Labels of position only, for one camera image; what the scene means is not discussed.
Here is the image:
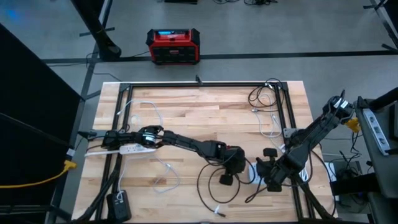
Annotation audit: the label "dark grey side desk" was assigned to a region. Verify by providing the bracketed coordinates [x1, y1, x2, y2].
[354, 88, 398, 224]

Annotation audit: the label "large black panel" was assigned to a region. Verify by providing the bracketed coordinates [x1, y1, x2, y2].
[0, 21, 86, 224]

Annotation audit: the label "grey power strip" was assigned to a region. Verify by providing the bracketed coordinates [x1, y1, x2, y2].
[363, 108, 392, 156]

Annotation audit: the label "black power bank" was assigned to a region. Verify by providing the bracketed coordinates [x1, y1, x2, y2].
[106, 189, 132, 223]

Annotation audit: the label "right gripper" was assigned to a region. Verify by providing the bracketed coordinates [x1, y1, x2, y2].
[256, 147, 296, 193]

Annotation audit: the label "yellow extension cord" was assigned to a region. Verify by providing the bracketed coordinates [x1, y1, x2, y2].
[0, 159, 78, 189]

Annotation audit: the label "white square power hub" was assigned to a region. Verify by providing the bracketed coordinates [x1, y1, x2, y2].
[248, 162, 269, 187]

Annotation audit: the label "white coiled power cord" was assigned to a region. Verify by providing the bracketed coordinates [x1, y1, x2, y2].
[298, 164, 312, 184]

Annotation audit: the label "white braided USB cable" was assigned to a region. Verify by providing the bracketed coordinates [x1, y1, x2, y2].
[116, 98, 165, 131]

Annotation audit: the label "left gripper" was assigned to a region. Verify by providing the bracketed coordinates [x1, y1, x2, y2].
[219, 146, 247, 187]

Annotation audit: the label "black floor cables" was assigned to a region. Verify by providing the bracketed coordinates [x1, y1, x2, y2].
[213, 0, 279, 6]

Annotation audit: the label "yellow plug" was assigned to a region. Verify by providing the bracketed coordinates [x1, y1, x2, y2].
[344, 117, 361, 134]

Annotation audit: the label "black USB cable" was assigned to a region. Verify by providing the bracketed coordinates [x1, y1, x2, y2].
[197, 161, 271, 218]
[248, 77, 285, 113]

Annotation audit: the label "white floor power strip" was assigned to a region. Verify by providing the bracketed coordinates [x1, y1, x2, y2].
[325, 161, 339, 184]

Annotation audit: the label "black cable bundle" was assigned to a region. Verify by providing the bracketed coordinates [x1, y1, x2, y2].
[287, 183, 340, 222]
[73, 154, 123, 223]

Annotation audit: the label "black aluminium table frame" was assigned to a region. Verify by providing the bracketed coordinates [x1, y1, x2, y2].
[93, 80, 317, 223]

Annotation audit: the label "white power strip cord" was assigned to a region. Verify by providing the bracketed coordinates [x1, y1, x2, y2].
[84, 150, 121, 157]

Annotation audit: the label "red portable power station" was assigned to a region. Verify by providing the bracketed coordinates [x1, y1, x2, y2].
[146, 27, 201, 65]

